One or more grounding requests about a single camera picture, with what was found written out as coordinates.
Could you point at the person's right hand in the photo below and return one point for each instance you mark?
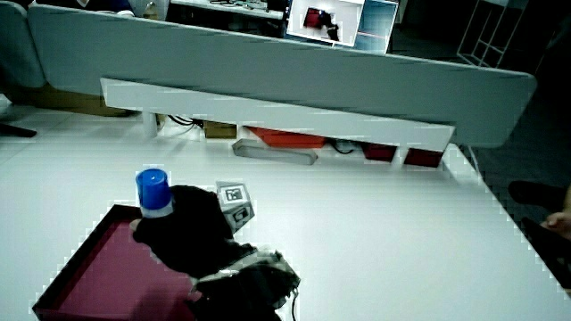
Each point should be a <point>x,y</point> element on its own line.
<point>192,232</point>

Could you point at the blue capped glue bottle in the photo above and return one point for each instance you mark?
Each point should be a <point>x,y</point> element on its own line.
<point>154,191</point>

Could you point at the dark red square plate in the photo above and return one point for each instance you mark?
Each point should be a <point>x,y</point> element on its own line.
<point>111,276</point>

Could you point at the small cardboard box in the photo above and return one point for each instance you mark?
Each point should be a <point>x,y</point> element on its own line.
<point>219,129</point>

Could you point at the grey flat tray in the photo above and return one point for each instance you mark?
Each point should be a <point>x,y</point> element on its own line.
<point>274,152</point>

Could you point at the orange red box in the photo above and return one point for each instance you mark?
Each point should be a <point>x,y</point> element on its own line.
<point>290,138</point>

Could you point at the white desk shelf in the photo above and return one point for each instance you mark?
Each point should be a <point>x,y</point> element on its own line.
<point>276,113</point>

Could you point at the long grey divider panel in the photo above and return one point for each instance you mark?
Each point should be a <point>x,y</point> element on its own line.
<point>267,67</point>

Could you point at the dark red box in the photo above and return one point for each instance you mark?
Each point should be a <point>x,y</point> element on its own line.
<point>423,158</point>
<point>379,151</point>

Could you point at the black chair base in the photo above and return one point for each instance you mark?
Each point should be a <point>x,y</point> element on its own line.
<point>13,130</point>

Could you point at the background white desk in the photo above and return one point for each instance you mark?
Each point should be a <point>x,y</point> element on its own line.
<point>227,6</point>

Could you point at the short grey divider panel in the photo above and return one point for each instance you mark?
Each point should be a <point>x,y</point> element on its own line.
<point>18,44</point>

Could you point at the computer monitor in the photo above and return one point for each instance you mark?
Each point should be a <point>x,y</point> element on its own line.
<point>343,22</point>

